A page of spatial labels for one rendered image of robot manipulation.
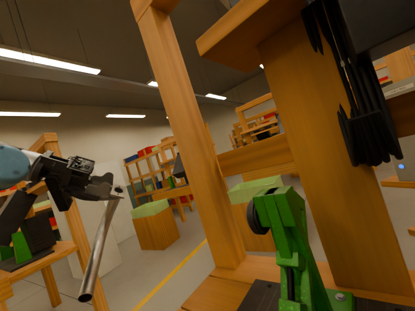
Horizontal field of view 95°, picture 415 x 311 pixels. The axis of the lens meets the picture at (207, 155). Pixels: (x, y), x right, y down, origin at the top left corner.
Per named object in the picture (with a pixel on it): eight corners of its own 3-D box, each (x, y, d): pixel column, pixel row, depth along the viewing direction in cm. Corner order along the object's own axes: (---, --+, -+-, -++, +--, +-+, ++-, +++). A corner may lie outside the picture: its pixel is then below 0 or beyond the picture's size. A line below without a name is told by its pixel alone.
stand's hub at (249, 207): (262, 242, 37) (250, 205, 37) (248, 241, 39) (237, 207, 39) (275, 224, 43) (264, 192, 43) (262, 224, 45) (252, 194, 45)
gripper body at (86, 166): (91, 174, 50) (35, 159, 45) (81, 199, 53) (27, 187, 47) (97, 161, 57) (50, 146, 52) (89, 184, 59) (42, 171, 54)
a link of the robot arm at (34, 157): (4, 183, 46) (23, 166, 53) (28, 188, 48) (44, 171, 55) (11, 157, 43) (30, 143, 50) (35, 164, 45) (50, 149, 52)
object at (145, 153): (191, 211, 534) (167, 135, 539) (139, 219, 672) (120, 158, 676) (202, 204, 579) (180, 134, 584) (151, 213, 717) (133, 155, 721)
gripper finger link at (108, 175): (126, 179, 59) (93, 172, 54) (119, 194, 61) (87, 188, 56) (126, 173, 62) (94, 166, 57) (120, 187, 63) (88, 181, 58)
